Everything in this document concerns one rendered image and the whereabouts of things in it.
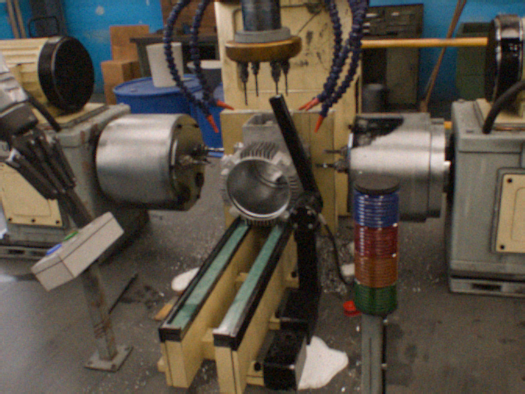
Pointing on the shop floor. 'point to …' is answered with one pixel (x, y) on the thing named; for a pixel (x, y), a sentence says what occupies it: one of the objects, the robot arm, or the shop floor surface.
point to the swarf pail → (373, 98)
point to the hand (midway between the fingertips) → (75, 208)
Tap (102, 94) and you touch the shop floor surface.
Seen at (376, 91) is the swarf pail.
